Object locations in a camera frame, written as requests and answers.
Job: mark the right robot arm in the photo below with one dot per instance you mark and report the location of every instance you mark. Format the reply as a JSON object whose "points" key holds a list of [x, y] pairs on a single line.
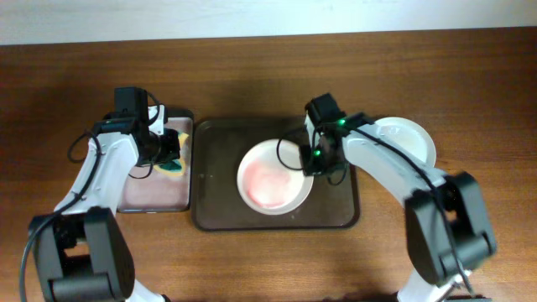
{"points": [[448, 231]]}

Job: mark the green yellow sponge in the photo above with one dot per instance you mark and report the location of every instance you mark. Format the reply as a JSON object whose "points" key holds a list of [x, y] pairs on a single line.
{"points": [[180, 166]]}

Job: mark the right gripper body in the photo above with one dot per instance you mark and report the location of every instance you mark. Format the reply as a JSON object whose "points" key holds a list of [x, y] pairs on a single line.
{"points": [[316, 160]]}

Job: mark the small black soapy tray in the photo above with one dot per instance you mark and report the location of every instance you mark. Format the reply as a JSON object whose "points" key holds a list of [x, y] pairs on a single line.
{"points": [[147, 190]]}

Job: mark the pink plate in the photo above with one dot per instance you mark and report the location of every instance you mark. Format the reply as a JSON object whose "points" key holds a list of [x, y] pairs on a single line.
{"points": [[266, 180]]}

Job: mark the white front plate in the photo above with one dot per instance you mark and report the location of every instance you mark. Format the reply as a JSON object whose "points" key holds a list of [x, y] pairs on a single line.
{"points": [[410, 136]]}

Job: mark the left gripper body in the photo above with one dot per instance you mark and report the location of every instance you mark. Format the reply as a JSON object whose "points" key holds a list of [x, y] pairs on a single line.
{"points": [[166, 149]]}

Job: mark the large brown serving tray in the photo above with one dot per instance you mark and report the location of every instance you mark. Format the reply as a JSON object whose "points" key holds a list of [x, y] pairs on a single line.
{"points": [[215, 203]]}

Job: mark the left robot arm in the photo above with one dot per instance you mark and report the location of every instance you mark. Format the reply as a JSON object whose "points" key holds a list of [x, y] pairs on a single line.
{"points": [[79, 251]]}

